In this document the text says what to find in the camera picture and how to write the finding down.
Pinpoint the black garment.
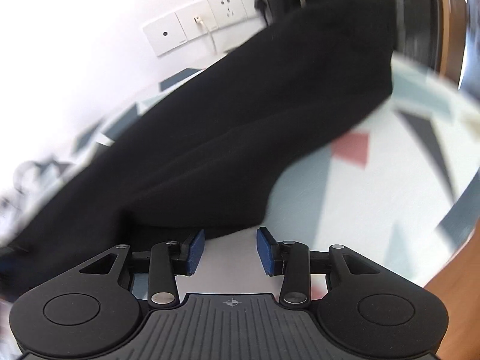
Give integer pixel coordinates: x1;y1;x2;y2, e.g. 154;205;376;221
0;0;398;297

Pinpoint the black plug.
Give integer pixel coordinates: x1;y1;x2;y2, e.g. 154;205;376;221
254;0;272;27

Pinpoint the geometric patterned desk mat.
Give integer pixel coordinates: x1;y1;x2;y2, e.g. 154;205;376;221
0;60;480;301

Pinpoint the white blank wall plate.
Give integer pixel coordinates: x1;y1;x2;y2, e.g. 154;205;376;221
142;12;188;58

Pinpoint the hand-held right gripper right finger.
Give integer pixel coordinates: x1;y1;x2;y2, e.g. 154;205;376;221
256;227;380;307

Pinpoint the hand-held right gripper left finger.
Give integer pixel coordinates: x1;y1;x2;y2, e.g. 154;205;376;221
79;229;206;307

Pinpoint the white thin cable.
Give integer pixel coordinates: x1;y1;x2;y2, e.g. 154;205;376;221
193;16;220;51

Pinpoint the white power socket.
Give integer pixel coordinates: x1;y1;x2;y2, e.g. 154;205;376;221
208;0;248;31
238;0;269;19

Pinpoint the wooden cabinet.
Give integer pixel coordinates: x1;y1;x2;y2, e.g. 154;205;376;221
437;0;480;91

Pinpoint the dark blurred object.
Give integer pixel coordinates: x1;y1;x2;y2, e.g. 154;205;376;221
395;0;443;74

